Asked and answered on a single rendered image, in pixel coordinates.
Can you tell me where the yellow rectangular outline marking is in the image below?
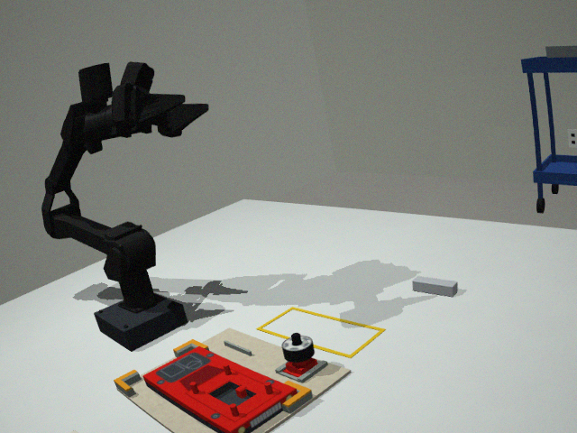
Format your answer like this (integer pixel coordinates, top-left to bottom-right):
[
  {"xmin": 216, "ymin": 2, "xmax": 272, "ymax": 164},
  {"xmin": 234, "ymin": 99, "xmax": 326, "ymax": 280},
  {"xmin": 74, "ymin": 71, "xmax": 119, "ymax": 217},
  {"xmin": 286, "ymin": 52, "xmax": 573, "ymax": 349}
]
[{"xmin": 256, "ymin": 307, "xmax": 385, "ymax": 358}]

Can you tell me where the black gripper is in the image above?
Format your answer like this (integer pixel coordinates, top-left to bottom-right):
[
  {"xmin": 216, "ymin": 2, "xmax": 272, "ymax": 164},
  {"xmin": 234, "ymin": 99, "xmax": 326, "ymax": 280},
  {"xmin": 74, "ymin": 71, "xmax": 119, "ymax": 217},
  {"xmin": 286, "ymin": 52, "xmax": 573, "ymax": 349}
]
[{"xmin": 105, "ymin": 83, "xmax": 209, "ymax": 138}]

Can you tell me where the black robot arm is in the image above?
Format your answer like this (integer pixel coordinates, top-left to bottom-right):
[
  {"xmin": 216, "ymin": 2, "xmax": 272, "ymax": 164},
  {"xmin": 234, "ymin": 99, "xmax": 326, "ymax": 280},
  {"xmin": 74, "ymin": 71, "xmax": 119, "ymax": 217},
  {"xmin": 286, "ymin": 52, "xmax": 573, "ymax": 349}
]
[{"xmin": 41, "ymin": 61, "xmax": 162, "ymax": 313}]

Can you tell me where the black tyre with grey rim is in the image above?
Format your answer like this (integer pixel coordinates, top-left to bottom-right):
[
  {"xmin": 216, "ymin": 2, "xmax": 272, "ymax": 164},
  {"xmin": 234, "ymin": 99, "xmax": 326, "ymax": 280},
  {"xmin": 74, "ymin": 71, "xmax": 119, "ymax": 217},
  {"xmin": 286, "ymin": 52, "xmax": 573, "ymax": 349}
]
[{"xmin": 281, "ymin": 336, "xmax": 315, "ymax": 362}]

